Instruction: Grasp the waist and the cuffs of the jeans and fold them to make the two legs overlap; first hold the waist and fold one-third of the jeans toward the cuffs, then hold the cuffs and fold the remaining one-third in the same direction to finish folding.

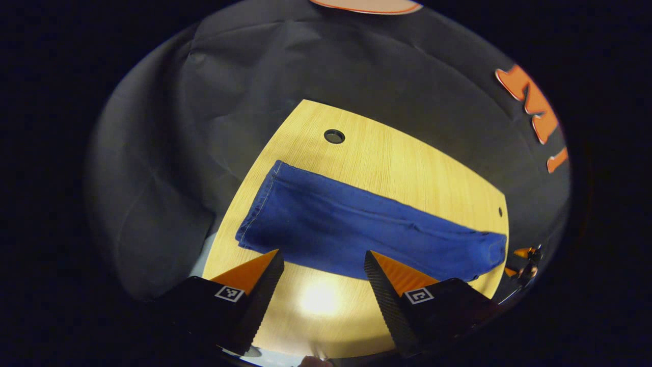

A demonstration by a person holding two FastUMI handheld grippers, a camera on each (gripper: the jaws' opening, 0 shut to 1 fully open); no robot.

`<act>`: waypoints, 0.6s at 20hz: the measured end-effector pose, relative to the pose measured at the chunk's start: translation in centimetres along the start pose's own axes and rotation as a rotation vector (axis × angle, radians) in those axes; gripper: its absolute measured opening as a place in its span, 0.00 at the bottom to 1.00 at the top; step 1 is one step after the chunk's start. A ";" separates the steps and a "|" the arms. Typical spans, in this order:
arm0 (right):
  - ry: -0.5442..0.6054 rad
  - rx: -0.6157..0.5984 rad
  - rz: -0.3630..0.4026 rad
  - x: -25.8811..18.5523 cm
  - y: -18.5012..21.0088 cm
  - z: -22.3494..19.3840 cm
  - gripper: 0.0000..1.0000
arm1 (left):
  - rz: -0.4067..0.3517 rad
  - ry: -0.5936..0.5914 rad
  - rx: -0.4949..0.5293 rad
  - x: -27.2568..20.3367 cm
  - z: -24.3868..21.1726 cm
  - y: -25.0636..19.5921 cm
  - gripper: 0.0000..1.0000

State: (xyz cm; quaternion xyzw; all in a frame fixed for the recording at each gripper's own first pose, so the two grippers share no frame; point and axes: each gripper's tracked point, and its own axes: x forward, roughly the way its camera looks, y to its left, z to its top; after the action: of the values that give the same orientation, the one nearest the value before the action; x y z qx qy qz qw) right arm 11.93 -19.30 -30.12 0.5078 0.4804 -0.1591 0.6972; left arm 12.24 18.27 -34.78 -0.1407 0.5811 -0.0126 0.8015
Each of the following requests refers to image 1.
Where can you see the blue denim jeans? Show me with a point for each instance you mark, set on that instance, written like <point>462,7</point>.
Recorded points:
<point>346,229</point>

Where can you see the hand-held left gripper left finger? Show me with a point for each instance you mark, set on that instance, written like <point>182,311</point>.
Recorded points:
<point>260,300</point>

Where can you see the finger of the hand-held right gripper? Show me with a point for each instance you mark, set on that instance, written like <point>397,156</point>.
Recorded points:
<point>519,272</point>
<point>523,252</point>

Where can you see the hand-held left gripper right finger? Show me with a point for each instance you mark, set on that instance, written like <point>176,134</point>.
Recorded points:
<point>387,300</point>

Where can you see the black backdrop cloth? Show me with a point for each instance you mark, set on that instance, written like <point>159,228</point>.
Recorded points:
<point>204,102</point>

